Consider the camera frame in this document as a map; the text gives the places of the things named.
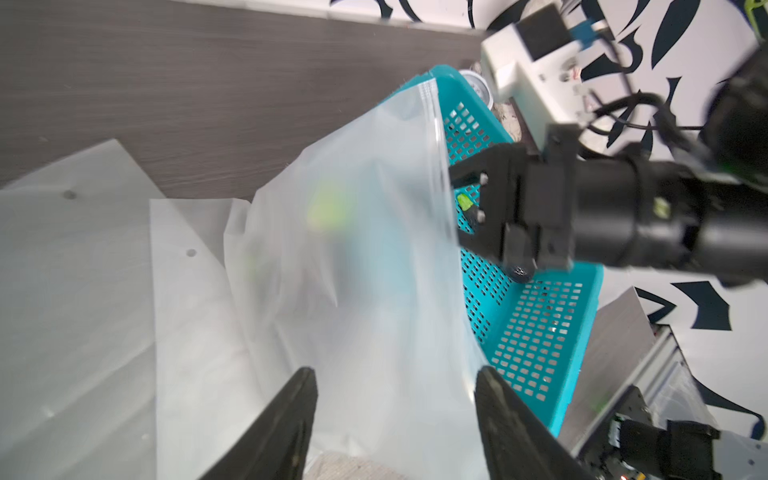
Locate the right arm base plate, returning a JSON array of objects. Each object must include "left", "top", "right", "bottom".
[{"left": 575, "top": 383, "right": 768, "bottom": 480}]

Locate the small white round clock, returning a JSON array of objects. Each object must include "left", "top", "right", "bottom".
[{"left": 459, "top": 69, "right": 494, "bottom": 110}]

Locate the translucent zip-top bag bottom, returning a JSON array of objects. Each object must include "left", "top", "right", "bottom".
[{"left": 1, "top": 140, "right": 258, "bottom": 479}]

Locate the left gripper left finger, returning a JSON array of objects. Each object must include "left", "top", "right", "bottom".
[{"left": 202, "top": 367, "right": 318, "bottom": 480}]

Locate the translucent zip-top bag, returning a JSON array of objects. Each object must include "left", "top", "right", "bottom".
[
  {"left": 1, "top": 140, "right": 258, "bottom": 479},
  {"left": 224, "top": 80, "right": 487, "bottom": 479}
]

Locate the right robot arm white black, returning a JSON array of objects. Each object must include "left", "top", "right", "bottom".
[{"left": 449, "top": 46, "right": 767, "bottom": 285}]

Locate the teal plastic basket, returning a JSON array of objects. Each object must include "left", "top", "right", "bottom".
[{"left": 404, "top": 65, "right": 604, "bottom": 436}]

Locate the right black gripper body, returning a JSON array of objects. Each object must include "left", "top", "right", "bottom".
[{"left": 449, "top": 125, "right": 696, "bottom": 282}]

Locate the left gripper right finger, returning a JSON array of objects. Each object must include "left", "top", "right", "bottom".
[{"left": 475, "top": 366, "right": 593, "bottom": 479}]

